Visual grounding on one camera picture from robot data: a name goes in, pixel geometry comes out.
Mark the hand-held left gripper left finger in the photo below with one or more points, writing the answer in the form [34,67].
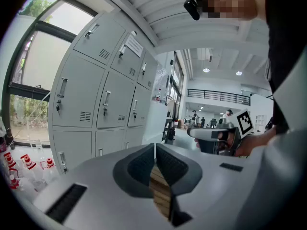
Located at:
[134,174]

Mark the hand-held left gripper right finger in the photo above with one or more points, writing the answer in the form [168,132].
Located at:
[182,174]

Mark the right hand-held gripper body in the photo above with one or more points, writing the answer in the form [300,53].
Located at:
[243,122]

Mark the white metal locker cabinet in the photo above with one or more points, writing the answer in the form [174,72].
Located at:
[79,80]

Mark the person's right forearm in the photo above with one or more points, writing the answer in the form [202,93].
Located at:
[262,139]

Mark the person's right hand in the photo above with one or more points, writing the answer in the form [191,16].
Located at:
[244,145]

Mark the black balcony railing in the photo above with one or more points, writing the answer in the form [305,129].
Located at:
[218,96]

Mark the black backpack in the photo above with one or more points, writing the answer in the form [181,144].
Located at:
[171,133]

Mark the round ceiling light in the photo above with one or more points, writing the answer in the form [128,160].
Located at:
[239,73]
[206,70]

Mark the white foam partition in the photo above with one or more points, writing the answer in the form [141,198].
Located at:
[156,121]

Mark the person's black shirt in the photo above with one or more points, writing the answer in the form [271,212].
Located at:
[285,44]

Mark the person's head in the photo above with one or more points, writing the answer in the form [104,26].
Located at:
[230,1]

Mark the white paper label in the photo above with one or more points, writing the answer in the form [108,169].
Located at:
[134,45]

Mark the black head-worn camera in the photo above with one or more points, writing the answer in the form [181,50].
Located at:
[193,8]

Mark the black window frame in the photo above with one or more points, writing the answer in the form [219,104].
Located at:
[55,31]

